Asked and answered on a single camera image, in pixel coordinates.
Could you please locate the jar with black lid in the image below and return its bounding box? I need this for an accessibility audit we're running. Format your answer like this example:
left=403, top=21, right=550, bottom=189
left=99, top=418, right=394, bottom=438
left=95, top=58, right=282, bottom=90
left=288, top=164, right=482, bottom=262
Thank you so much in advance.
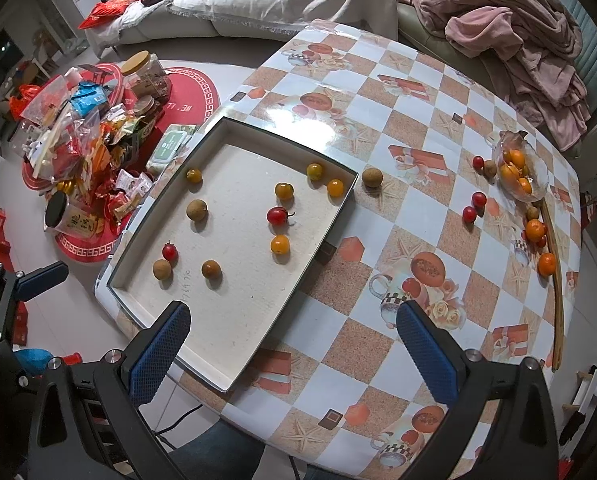
left=44, top=191, right=105, bottom=239

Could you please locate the pale curtain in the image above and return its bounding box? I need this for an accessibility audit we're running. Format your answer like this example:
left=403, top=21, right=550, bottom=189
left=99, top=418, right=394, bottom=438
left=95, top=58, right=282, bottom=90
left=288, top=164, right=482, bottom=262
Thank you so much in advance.
left=566, top=0, right=597, bottom=113

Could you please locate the white shallow tray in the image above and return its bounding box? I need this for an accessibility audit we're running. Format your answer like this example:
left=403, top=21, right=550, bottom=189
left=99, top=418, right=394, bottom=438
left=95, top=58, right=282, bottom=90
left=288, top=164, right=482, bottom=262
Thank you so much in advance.
left=107, top=116, right=357, bottom=393

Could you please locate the jar with wooden lid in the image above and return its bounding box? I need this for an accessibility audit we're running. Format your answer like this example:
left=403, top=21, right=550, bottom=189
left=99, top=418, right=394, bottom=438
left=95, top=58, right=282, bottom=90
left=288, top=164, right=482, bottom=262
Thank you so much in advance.
left=120, top=51, right=172, bottom=102

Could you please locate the white sofa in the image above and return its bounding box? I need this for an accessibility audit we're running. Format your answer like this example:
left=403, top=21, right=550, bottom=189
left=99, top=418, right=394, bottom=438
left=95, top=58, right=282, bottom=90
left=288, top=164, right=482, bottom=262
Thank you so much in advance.
left=96, top=0, right=414, bottom=56

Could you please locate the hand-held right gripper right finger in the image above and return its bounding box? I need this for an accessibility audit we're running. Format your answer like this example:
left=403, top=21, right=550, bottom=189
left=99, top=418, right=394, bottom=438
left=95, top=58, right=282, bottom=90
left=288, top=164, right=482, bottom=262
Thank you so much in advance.
left=396, top=301, right=562, bottom=480

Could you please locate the bag of oranges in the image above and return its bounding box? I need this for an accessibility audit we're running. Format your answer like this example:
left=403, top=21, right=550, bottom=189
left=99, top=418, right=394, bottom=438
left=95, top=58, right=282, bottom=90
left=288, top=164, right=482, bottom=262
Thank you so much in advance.
left=493, top=130, right=549, bottom=203

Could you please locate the blue plastic bag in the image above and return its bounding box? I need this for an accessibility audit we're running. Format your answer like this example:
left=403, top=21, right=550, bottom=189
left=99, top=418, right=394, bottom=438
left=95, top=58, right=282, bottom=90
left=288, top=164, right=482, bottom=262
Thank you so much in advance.
left=14, top=347, right=48, bottom=377

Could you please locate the wooden strip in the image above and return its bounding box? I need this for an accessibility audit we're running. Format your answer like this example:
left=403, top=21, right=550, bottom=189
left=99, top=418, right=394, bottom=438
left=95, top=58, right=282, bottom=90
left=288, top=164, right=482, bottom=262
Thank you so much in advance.
left=539, top=199, right=566, bottom=372

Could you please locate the pink blanket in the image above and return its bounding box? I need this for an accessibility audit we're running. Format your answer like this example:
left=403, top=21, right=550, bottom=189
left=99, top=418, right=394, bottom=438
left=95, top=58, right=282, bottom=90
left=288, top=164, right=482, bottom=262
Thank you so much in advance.
left=396, top=0, right=592, bottom=147

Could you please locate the green wet wipes pack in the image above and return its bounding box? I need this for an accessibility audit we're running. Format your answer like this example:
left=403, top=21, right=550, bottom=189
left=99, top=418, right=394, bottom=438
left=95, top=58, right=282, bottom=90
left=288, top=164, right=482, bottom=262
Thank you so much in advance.
left=145, top=124, right=200, bottom=174

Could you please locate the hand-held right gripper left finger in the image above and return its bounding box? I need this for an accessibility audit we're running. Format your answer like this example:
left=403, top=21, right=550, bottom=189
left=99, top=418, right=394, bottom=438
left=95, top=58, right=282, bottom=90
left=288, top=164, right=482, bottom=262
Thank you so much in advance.
left=26, top=301, right=193, bottom=480

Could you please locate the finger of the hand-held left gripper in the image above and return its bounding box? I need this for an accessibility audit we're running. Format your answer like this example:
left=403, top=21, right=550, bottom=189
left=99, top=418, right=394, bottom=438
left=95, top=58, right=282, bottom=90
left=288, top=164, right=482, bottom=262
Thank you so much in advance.
left=0, top=261, right=70, bottom=347

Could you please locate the pile of snack packets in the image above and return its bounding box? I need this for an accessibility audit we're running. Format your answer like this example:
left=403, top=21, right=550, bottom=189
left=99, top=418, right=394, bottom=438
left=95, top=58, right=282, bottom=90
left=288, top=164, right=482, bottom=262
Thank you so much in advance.
left=8, top=72, right=156, bottom=223

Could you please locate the black cable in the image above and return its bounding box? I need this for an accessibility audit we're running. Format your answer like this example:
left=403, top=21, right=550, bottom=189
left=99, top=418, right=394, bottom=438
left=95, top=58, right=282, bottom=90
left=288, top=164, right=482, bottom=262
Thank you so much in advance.
left=151, top=404, right=206, bottom=443

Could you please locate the round red mat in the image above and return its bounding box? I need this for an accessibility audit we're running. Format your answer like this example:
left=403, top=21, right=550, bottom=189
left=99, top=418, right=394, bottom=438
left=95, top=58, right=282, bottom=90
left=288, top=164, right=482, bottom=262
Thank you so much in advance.
left=21, top=62, right=222, bottom=264

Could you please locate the person's leg in jeans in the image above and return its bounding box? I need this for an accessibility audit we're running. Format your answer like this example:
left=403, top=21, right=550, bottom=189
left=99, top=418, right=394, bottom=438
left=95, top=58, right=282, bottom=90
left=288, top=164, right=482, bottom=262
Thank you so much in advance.
left=168, top=420, right=268, bottom=480

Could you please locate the small brown jar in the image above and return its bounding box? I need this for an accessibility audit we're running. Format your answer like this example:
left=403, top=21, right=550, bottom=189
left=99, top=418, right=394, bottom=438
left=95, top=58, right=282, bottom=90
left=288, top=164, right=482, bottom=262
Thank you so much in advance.
left=137, top=96, right=163, bottom=123

